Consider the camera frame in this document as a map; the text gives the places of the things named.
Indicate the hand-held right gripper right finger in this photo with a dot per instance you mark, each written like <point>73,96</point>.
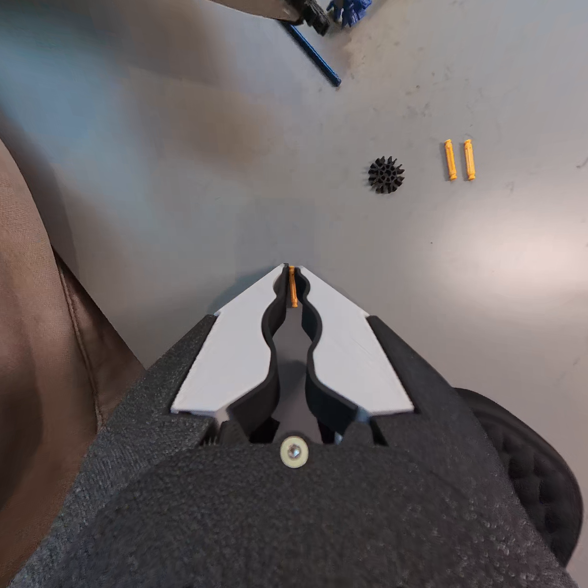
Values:
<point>358,363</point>

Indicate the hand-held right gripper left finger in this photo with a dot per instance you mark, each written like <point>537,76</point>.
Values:
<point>225,363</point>

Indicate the long blue toy rod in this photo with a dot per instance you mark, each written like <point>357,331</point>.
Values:
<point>317,57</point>

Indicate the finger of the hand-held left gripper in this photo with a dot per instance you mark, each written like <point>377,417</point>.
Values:
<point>257,7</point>

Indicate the multicolour toy construction model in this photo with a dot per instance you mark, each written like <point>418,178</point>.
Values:
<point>349,11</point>

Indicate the grey desk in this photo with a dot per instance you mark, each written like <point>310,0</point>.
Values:
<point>183,138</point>

